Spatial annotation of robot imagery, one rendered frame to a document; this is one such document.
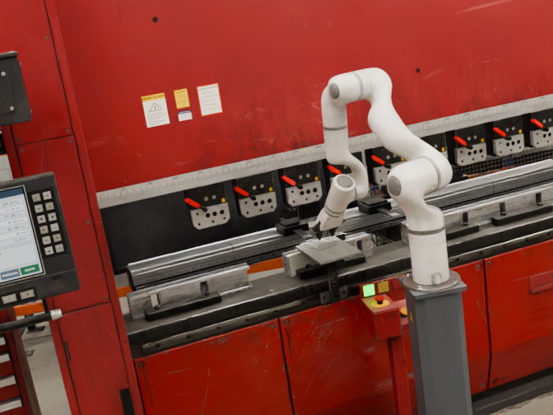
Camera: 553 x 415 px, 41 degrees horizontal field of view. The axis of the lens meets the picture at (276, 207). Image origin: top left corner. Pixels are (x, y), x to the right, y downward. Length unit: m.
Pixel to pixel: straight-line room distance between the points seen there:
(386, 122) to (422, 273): 0.51
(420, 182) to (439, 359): 0.61
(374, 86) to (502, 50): 1.00
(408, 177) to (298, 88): 0.79
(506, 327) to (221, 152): 1.55
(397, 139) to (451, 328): 0.65
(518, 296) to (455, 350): 1.02
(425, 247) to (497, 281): 1.05
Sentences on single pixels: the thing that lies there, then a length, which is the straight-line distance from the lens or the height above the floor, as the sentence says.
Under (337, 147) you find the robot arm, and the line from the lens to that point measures 2.70.
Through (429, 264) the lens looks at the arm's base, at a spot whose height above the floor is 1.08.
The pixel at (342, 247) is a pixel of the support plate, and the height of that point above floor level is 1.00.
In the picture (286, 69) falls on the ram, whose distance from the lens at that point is 2.94.
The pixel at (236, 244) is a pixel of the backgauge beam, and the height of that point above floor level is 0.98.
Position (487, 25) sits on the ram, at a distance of 3.37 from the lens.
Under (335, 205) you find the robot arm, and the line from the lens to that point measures 2.78.
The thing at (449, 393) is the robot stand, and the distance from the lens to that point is 2.65.
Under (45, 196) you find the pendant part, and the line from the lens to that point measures 2.21.
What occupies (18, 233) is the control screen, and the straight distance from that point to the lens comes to 2.23.
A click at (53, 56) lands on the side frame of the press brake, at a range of 2.54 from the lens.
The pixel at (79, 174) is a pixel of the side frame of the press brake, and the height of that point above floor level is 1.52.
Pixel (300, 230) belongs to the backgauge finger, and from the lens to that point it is 3.26.
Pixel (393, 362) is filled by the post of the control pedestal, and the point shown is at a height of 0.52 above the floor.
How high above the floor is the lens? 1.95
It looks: 15 degrees down
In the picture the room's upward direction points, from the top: 9 degrees counter-clockwise
